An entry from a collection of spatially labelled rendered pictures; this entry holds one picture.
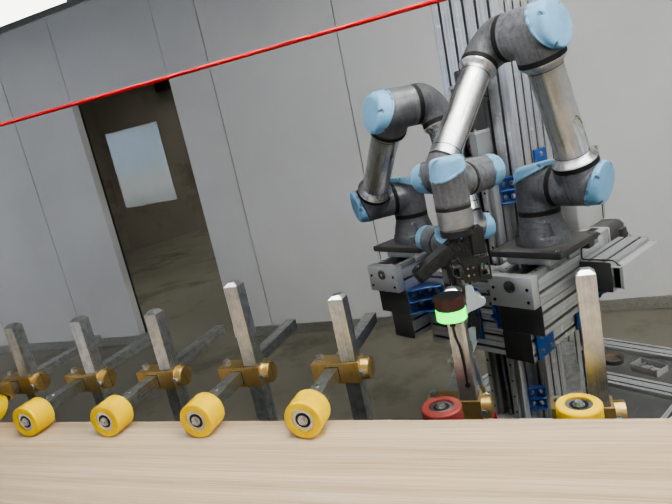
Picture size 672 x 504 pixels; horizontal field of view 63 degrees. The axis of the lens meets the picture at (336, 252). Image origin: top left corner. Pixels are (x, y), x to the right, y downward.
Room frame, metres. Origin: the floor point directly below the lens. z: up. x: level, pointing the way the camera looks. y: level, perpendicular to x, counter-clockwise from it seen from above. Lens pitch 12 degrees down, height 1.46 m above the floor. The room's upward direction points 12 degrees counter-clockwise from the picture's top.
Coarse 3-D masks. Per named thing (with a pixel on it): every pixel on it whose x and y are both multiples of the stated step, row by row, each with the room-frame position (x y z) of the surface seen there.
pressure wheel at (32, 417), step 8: (32, 400) 1.28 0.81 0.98; (40, 400) 1.28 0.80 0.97; (16, 408) 1.25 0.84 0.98; (24, 408) 1.24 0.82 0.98; (32, 408) 1.25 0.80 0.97; (40, 408) 1.26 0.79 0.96; (48, 408) 1.27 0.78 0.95; (16, 416) 1.25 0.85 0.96; (24, 416) 1.25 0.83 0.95; (32, 416) 1.23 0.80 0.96; (40, 416) 1.25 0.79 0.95; (48, 416) 1.26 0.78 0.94; (16, 424) 1.26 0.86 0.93; (24, 424) 1.24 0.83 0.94; (32, 424) 1.24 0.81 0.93; (40, 424) 1.24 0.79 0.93; (48, 424) 1.27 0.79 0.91; (24, 432) 1.25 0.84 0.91; (32, 432) 1.24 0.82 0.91
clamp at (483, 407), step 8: (440, 392) 1.10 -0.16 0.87; (448, 392) 1.09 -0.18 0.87; (456, 392) 1.08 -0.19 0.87; (480, 392) 1.06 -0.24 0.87; (464, 400) 1.04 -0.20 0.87; (472, 400) 1.04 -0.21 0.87; (480, 400) 1.03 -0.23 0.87; (488, 400) 1.03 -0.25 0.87; (464, 408) 1.04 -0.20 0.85; (472, 408) 1.03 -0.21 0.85; (480, 408) 1.03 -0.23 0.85; (488, 408) 1.02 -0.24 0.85; (464, 416) 1.04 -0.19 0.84; (472, 416) 1.03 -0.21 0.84; (480, 416) 1.03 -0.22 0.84; (488, 416) 1.02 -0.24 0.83
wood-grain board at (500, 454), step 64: (0, 448) 1.22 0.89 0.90; (64, 448) 1.15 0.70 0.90; (128, 448) 1.08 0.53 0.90; (192, 448) 1.03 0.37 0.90; (256, 448) 0.97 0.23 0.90; (320, 448) 0.93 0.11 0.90; (384, 448) 0.88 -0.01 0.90; (448, 448) 0.84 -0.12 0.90; (512, 448) 0.81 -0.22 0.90; (576, 448) 0.77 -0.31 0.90; (640, 448) 0.74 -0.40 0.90
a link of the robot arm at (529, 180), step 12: (528, 168) 1.49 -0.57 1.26; (540, 168) 1.47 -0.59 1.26; (516, 180) 1.52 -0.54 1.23; (528, 180) 1.49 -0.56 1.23; (540, 180) 1.46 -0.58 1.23; (516, 192) 1.53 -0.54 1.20; (528, 192) 1.49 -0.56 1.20; (540, 192) 1.46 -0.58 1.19; (528, 204) 1.49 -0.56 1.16; (540, 204) 1.48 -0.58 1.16; (552, 204) 1.46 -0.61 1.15
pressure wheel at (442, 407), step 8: (432, 400) 1.00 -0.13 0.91; (440, 400) 1.00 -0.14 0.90; (448, 400) 0.99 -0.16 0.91; (456, 400) 0.98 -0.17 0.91; (424, 408) 0.98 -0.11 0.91; (432, 408) 0.98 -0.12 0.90; (440, 408) 0.97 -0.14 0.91; (448, 408) 0.97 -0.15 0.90; (456, 408) 0.96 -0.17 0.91; (424, 416) 0.96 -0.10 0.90; (432, 416) 0.95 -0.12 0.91; (440, 416) 0.94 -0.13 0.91; (448, 416) 0.94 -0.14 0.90; (456, 416) 0.94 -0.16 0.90
